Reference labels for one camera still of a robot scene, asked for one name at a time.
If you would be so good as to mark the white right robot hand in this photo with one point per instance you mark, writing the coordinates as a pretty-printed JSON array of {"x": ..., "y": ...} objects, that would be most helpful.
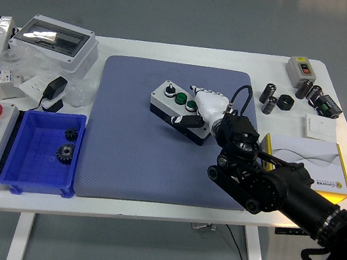
[{"x": 211, "y": 104}]

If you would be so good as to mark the grey four-button control box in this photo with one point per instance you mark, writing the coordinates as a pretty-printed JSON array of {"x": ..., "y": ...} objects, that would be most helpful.
[{"x": 164, "y": 103}]

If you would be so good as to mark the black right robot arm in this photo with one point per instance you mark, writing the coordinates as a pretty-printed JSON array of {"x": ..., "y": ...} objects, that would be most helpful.
[{"x": 297, "y": 192}]

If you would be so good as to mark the black hex nut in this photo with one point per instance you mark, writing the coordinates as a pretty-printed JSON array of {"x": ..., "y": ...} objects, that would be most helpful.
[{"x": 285, "y": 102}]

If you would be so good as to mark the blue-grey mat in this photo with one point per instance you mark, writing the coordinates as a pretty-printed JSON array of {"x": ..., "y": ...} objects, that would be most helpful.
[{"x": 126, "y": 146}]

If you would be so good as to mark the black relay green part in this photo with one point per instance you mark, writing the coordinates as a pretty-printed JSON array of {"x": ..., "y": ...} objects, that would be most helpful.
[{"x": 327, "y": 106}]

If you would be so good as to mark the white and yellow cardboard box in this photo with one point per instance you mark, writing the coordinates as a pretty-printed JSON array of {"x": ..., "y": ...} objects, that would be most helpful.
[{"x": 318, "y": 157}]

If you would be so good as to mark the small black gear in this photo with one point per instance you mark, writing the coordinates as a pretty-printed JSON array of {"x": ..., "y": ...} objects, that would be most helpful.
[{"x": 71, "y": 134}]

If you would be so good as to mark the grey distribution box clear lid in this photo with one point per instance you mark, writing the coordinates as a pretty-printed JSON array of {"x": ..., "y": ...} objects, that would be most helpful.
[{"x": 74, "y": 54}]

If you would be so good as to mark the black table control panel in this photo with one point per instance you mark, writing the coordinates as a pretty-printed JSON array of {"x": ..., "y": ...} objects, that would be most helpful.
[{"x": 288, "y": 231}]

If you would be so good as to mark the large black gear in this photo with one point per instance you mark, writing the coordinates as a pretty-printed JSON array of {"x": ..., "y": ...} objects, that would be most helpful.
[{"x": 65, "y": 153}]

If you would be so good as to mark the white table leg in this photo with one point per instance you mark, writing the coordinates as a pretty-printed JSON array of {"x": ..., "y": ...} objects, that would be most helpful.
[
  {"x": 256, "y": 255},
  {"x": 20, "y": 237}
]

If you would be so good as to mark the black power adapter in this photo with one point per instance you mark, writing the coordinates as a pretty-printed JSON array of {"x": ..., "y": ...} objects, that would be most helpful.
[{"x": 55, "y": 87}]

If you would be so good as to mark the clear plastic bag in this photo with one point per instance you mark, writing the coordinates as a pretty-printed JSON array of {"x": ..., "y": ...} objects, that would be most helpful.
[{"x": 31, "y": 63}]

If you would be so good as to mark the blue plastic bin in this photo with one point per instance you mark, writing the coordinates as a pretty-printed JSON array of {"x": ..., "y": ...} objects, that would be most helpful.
[{"x": 32, "y": 168}]

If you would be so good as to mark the white circuit breaker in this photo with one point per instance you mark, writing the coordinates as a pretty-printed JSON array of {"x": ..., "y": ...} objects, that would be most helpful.
[{"x": 0, "y": 84}]

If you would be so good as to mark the grey two-button switch box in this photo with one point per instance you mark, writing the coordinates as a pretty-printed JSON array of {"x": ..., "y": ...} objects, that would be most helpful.
[{"x": 299, "y": 71}]

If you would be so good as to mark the white wall switch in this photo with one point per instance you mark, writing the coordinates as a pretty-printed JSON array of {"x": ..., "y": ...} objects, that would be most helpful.
[{"x": 320, "y": 127}]

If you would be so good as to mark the metal bracket under table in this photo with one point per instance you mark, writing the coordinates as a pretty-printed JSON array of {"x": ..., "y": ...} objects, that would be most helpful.
[{"x": 203, "y": 227}]

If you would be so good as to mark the white wall socket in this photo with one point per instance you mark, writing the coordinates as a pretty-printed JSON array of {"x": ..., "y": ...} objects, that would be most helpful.
[{"x": 32, "y": 87}]

